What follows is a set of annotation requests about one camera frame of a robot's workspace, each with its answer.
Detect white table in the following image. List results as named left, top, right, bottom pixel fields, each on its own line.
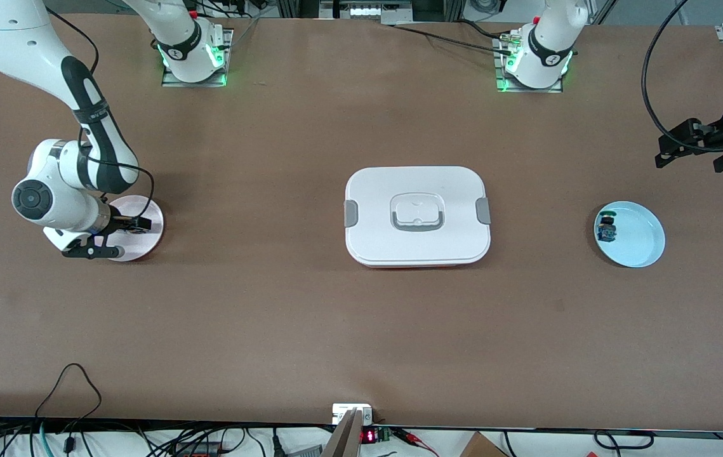
left=0, top=427, right=723, bottom=457

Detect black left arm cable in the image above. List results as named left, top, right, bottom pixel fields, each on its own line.
left=642, top=0, right=723, bottom=154

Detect brown cardboard box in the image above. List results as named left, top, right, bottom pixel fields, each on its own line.
left=460, top=432, right=508, bottom=457

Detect grey camera pole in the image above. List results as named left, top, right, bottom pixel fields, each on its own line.
left=320, top=409, right=362, bottom=457

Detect black cable to arm base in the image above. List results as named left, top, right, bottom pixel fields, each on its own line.
left=393, top=19, right=514, bottom=53

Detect thin black looped cable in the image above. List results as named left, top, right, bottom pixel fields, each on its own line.
left=34, top=363, right=103, bottom=423

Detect light blue round plate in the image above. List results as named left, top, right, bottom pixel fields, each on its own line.
left=594, top=201, right=666, bottom=268

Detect pink round plate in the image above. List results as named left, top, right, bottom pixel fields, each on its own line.
left=100, top=195, right=164, bottom=262

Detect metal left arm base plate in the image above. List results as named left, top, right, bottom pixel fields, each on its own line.
left=496, top=35, right=564, bottom=94

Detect red test clip leads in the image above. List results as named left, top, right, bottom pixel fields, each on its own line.
left=393, top=427, right=438, bottom=457

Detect black adapter cable loop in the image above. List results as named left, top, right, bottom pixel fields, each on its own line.
left=593, top=430, right=655, bottom=451

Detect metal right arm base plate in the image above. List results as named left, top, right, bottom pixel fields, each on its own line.
left=161, top=29, right=234, bottom=88

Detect white lidded box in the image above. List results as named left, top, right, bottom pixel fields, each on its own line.
left=343, top=166, right=492, bottom=268

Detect white socket block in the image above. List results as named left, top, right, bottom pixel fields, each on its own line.
left=332, top=403, right=373, bottom=426

